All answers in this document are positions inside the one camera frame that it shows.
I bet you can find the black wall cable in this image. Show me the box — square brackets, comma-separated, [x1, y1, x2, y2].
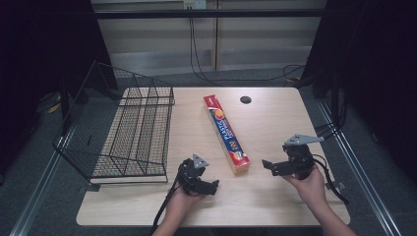
[188, 8, 308, 87]

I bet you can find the black floor cable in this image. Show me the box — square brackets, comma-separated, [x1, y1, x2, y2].
[313, 94, 348, 141]

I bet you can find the metal floor rail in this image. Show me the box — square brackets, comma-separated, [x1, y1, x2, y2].
[8, 131, 78, 236]
[316, 99, 402, 236]

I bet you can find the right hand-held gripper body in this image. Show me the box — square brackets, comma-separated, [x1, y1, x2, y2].
[282, 134, 326, 181]

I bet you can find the person's left hand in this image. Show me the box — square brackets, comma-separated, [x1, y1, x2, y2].
[163, 184, 207, 228]

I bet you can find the white wall power outlet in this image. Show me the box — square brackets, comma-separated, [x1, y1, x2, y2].
[183, 0, 208, 10]

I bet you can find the red plastic wrap box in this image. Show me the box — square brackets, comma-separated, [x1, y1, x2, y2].
[203, 93, 251, 176]

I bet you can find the black curtain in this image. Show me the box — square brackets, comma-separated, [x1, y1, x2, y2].
[299, 0, 417, 185]
[0, 0, 119, 185]

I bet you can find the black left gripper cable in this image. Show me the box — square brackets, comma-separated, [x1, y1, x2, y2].
[149, 171, 182, 236]

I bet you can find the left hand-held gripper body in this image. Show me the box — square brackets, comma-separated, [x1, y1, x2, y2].
[177, 153, 214, 197]

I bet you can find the black wire basket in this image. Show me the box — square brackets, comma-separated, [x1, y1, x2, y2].
[52, 60, 176, 185]

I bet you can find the dark horizontal bar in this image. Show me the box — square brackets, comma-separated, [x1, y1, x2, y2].
[92, 9, 328, 20]

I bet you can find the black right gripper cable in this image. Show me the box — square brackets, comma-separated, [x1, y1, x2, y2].
[311, 153, 350, 207]

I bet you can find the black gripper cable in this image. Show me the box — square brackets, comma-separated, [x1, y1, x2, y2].
[311, 153, 350, 207]
[149, 171, 182, 236]

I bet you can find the person's right hand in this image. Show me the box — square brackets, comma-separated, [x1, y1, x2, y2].
[281, 164, 329, 210]

